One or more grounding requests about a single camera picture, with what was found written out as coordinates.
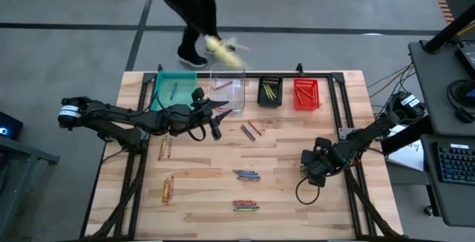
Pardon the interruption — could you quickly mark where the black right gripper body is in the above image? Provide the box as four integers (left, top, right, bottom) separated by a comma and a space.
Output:
300, 137, 348, 188

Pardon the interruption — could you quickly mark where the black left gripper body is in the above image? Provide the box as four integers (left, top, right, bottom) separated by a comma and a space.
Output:
161, 87, 223, 142

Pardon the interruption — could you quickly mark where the clear plastic bin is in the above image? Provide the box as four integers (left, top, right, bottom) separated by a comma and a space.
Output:
209, 63, 246, 118

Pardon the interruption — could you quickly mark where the teal plastic bin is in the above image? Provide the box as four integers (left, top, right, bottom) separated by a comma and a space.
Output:
150, 70, 198, 122

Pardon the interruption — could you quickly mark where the purple crayon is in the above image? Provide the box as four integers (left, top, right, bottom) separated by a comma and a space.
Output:
242, 123, 257, 141

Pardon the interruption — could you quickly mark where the yellow fluffy duster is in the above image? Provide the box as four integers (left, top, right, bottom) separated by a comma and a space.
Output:
203, 33, 249, 71

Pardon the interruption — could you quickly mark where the red mesh basket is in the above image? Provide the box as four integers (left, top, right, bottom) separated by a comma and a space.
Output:
292, 78, 321, 111

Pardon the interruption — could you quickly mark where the black mesh basket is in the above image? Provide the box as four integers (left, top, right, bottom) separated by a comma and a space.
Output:
256, 75, 284, 108

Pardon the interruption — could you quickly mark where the white paper sheet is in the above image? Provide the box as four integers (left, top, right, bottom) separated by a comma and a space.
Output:
384, 125, 426, 172

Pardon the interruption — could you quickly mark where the person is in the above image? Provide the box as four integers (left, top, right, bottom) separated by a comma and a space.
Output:
133, 0, 223, 69

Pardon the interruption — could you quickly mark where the black keyboard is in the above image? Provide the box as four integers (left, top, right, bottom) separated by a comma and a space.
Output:
436, 142, 475, 186

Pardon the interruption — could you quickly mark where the grey computer desk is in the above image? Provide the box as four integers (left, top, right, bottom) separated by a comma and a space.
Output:
407, 39, 475, 137

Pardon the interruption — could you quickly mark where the grey keyboard shelf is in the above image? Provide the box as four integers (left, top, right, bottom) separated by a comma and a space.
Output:
421, 134, 475, 228

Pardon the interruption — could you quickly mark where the grey metal side table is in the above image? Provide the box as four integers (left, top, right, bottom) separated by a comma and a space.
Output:
0, 136, 61, 241

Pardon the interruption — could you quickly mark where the black device blue light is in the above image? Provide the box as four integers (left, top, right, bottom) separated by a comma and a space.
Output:
0, 111, 24, 141

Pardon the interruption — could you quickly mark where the black laptop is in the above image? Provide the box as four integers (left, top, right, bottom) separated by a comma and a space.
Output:
455, 43, 475, 79

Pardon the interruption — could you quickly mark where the black diagonal pole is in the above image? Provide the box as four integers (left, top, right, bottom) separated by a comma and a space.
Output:
424, 4, 475, 54

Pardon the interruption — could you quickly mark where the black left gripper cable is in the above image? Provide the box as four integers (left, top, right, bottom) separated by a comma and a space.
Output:
187, 122, 207, 143

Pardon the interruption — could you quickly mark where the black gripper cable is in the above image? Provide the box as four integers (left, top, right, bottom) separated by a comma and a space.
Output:
295, 177, 321, 206
187, 122, 207, 143

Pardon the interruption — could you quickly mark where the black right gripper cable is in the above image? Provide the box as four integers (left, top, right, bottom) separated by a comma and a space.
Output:
295, 177, 321, 206

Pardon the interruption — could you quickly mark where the orange cable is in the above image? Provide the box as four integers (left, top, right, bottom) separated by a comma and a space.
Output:
369, 66, 415, 100

